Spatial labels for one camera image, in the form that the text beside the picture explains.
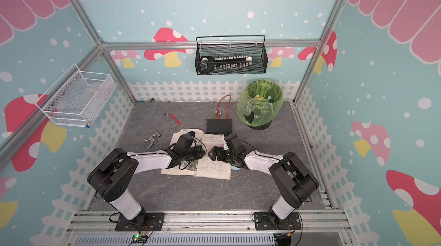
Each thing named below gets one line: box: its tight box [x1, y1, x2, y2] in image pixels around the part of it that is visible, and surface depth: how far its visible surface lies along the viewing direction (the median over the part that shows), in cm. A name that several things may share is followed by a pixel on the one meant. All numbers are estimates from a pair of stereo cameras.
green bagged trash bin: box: [236, 78, 284, 131], surface depth 97 cm
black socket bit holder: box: [199, 55, 253, 74], surface depth 91 cm
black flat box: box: [206, 118, 233, 135], surface depth 109 cm
